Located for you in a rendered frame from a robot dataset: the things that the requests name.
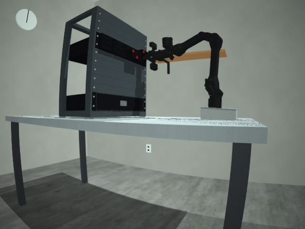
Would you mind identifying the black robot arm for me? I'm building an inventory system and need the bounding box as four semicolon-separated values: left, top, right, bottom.
162;31;223;108

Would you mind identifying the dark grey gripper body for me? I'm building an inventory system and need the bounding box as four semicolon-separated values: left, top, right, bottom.
149;42;164;71

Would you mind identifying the dark grey server rack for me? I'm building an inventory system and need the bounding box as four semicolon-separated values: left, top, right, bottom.
59;6;147;119

